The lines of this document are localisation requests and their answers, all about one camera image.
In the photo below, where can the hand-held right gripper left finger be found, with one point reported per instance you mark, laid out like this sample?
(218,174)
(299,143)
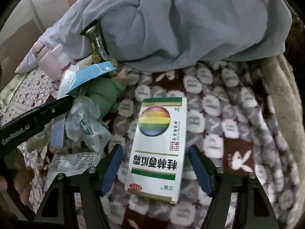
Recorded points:
(112,169)

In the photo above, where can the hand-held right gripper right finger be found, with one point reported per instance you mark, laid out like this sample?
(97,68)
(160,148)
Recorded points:
(200,169)

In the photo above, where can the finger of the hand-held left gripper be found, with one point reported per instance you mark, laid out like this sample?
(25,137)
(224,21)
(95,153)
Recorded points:
(56,108)

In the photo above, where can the white rainbow-print medicine box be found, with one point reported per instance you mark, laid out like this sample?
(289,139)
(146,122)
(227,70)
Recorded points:
(157,148)

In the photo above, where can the person's left hand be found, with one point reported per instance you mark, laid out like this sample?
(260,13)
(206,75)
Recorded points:
(25,181)

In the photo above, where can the small blue white sachet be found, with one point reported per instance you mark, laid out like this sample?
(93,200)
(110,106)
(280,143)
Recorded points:
(58,133)

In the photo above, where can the white plastic packet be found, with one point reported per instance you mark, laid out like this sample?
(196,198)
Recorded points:
(68,83)

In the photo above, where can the crumpled clear plastic bag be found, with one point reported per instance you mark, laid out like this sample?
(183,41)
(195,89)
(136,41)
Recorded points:
(88,121)

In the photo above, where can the white printed paper packet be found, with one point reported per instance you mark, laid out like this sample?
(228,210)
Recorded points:
(71,165)

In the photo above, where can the white bottle pink label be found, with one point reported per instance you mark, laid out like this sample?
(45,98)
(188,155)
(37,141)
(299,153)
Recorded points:
(64,68)

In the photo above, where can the small blue card packet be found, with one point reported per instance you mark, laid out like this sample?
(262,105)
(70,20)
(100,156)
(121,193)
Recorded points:
(88,76)

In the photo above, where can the green checked cloth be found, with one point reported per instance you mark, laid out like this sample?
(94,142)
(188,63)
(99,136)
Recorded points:
(10,89)

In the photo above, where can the maroon white printed blanket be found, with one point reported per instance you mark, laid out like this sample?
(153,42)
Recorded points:
(233,128)

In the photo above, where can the dark green snack wrapper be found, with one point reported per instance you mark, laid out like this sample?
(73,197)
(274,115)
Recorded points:
(99,40)

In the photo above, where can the beige fleece blanket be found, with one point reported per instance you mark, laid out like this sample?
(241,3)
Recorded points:
(286,114)

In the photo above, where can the grey-blue quilt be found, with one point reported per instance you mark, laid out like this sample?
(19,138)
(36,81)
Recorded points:
(190,21)

